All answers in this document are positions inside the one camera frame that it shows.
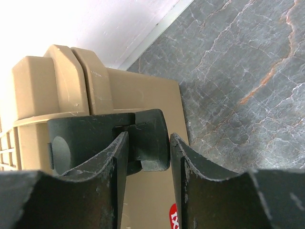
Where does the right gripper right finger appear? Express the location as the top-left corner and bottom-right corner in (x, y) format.
(170, 134), (305, 229)

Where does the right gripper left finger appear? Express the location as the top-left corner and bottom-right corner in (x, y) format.
(0, 132), (129, 229)

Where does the tan plastic toolbox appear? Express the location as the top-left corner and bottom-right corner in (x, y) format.
(0, 45), (188, 229)

